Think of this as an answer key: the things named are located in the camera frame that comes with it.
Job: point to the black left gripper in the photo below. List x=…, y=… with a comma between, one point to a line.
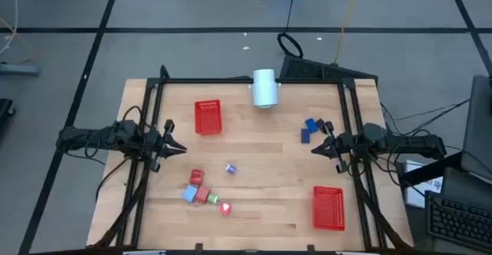
x=155, y=143

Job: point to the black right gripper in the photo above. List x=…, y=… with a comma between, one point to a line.
x=342, y=143

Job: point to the narrow dark blue box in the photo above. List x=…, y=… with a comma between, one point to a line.
x=305, y=136

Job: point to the blue rectangular box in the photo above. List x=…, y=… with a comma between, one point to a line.
x=311, y=125

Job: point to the red relay cube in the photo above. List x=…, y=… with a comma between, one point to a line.
x=202, y=194
x=196, y=177

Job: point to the light blue relay cube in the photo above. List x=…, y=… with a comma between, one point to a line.
x=189, y=193

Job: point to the small purple spool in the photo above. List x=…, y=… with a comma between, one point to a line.
x=230, y=169

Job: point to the small green cylinder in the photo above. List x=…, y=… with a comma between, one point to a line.
x=212, y=199

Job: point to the red round button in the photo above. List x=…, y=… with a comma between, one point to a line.
x=225, y=209

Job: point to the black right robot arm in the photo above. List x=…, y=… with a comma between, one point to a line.
x=403, y=141

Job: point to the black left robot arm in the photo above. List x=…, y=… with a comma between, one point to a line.
x=96, y=136

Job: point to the red plastic mesh basket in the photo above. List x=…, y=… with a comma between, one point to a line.
x=328, y=209
x=208, y=117

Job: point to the black perforated panel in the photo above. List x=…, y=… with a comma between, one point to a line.
x=307, y=68

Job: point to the white cylindrical lamp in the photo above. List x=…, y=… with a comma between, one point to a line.
x=265, y=88

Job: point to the white paper sheet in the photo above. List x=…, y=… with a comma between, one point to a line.
x=413, y=197

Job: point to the silver aluminium bar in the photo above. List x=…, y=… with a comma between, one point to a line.
x=355, y=253
x=144, y=252

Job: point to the black side desk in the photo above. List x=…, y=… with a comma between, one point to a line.
x=453, y=180

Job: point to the black keyboard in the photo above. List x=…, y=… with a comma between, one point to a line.
x=457, y=220

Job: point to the grey computer monitor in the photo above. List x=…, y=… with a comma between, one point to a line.
x=478, y=132

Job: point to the grey-blue table foot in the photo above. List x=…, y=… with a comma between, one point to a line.
x=19, y=69

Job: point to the black aluminium table frame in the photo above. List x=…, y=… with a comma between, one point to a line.
x=192, y=80

